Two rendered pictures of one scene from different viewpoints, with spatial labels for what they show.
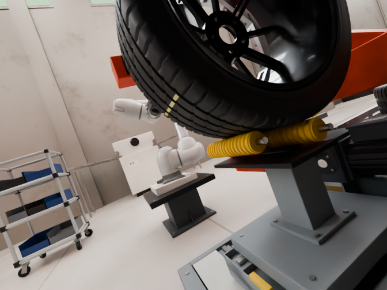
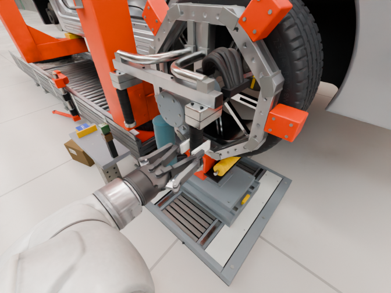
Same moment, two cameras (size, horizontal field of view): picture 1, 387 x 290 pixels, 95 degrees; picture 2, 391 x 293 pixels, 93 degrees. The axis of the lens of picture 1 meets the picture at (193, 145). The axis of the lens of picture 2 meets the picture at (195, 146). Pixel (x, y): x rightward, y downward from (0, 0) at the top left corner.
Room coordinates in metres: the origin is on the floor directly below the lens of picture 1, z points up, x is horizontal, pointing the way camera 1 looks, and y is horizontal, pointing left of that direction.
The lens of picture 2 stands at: (1.03, 0.40, 1.16)
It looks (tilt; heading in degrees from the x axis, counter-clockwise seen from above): 41 degrees down; 242
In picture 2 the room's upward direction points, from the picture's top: straight up
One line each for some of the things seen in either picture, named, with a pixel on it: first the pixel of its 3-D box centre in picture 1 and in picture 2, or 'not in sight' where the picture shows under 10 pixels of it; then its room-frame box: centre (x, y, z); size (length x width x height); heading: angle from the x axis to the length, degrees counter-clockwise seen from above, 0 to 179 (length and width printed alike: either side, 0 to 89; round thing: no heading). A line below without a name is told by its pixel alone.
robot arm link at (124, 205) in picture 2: (155, 110); (120, 202); (1.06, 0.14, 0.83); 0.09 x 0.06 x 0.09; 111
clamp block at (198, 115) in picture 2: not in sight; (204, 110); (0.82, 0.05, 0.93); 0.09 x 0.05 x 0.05; 21
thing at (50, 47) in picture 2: not in sight; (58, 38); (1.29, -2.58, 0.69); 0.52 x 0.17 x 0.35; 21
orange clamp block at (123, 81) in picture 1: (129, 71); (284, 122); (0.57, 0.11, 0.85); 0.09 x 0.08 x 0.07; 111
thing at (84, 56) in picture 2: not in sight; (53, 63); (1.59, -3.60, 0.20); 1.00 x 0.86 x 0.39; 111
